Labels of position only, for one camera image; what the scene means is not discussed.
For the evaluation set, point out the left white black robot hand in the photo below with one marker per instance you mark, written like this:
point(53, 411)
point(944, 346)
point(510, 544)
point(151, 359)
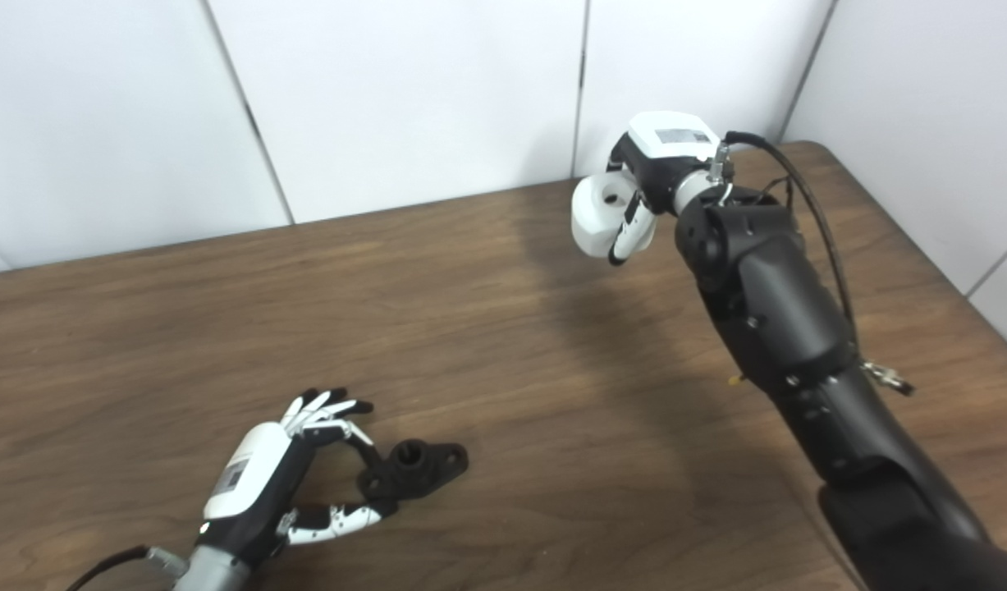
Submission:
point(253, 476)

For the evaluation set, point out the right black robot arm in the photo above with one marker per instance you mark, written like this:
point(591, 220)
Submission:
point(782, 304)

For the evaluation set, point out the black plastic holder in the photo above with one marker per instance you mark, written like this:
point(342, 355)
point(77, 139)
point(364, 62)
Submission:
point(417, 468)

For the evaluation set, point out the round white plastic piece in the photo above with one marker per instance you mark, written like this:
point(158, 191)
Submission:
point(595, 222)

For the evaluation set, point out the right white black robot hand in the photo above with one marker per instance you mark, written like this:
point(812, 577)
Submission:
point(667, 139)

